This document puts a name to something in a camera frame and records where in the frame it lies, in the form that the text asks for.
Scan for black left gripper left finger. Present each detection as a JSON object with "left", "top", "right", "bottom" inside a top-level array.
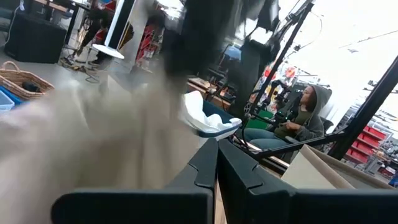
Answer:
[{"left": 51, "top": 138, "right": 219, "bottom": 224}]

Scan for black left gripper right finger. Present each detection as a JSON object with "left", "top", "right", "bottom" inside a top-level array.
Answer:
[{"left": 217, "top": 139, "right": 398, "bottom": 224}]

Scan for beige garment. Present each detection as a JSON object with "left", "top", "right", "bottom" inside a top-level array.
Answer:
[{"left": 0, "top": 62, "right": 206, "bottom": 224}]

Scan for white garment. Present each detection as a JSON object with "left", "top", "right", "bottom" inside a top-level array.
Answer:
[{"left": 181, "top": 90, "right": 243, "bottom": 133}]

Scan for beige fabric bin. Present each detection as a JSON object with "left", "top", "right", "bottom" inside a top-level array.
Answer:
[{"left": 281, "top": 144, "right": 398, "bottom": 191}]

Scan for person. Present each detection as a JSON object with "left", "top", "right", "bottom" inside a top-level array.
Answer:
[{"left": 244, "top": 84, "right": 333, "bottom": 151}]

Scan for red storage bins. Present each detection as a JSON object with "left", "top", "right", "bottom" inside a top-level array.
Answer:
[{"left": 343, "top": 124, "right": 389, "bottom": 165}]

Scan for blue fabric bin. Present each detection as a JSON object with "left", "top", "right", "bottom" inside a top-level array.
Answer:
[{"left": 196, "top": 99, "right": 244, "bottom": 139}]

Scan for black computer with blue lights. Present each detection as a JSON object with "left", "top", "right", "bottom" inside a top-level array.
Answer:
[{"left": 223, "top": 39, "right": 276, "bottom": 116}]

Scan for round grey stand base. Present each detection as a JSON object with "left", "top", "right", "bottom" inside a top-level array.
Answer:
[{"left": 91, "top": 0, "right": 137, "bottom": 60}]

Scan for dark cloth in basket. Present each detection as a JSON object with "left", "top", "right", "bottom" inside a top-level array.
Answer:
[{"left": 21, "top": 81, "right": 41, "bottom": 93}]

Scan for blue plastic crate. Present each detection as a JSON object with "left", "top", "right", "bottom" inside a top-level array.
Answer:
[{"left": 0, "top": 85, "right": 25, "bottom": 106}]

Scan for clear plastic bin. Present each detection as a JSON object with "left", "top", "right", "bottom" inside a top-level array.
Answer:
[{"left": 0, "top": 90, "right": 16, "bottom": 112}]

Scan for wicker basket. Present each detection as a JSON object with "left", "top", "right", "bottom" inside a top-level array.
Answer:
[{"left": 0, "top": 61, "right": 55, "bottom": 101}]

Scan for black cabinet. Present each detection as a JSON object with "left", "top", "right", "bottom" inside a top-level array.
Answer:
[{"left": 4, "top": 12, "right": 68, "bottom": 65}]

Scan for black metal frame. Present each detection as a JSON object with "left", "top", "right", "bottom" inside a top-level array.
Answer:
[{"left": 247, "top": 0, "right": 398, "bottom": 161}]

